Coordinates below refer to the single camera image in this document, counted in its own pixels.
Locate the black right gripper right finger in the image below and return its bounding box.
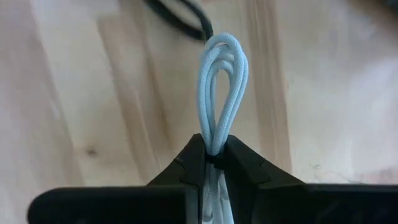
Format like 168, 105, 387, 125
206, 134, 398, 224

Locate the black cable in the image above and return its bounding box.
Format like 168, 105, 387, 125
142, 0, 215, 41

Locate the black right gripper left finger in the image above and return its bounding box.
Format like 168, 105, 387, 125
27, 133, 208, 224

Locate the light blue braided cable bundle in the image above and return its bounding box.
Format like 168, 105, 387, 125
198, 32, 249, 224

